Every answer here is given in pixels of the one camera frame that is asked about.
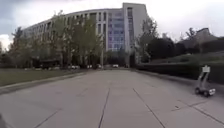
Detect row of trees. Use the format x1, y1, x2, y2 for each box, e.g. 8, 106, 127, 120
0, 10, 107, 70

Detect dark trimmed hedge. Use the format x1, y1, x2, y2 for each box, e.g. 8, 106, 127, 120
134, 59, 224, 85

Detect dark evergreen trees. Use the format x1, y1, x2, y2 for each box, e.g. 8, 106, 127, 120
135, 16, 188, 64

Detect grass lawn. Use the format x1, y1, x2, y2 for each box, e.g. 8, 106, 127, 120
0, 68, 84, 88

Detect small wheeled robot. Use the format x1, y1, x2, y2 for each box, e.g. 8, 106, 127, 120
194, 64, 217, 98

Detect grassy slope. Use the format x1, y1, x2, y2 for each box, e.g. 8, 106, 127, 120
149, 38, 224, 66

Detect large curved grey building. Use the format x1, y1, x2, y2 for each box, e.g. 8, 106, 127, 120
21, 2, 149, 66

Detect grey kerb strip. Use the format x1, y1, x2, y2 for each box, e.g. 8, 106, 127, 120
0, 71, 89, 96

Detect row of parked cars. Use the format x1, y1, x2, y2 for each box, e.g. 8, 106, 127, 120
23, 63, 120, 71

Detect grey concrete slab road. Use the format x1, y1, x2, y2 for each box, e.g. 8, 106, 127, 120
0, 68, 224, 128

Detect small grey building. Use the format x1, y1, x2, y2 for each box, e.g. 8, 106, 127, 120
186, 27, 221, 48

